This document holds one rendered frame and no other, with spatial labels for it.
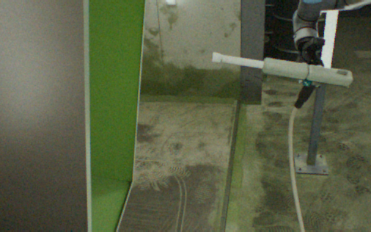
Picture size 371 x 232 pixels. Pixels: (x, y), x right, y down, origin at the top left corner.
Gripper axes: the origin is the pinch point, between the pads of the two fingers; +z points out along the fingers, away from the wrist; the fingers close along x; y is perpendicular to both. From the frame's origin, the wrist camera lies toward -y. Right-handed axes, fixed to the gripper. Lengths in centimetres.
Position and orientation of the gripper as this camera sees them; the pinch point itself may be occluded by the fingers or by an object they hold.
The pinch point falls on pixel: (313, 81)
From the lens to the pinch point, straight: 130.4
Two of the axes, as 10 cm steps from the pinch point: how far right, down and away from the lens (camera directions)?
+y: -1.1, 5.4, 8.4
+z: -1.2, 8.3, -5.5
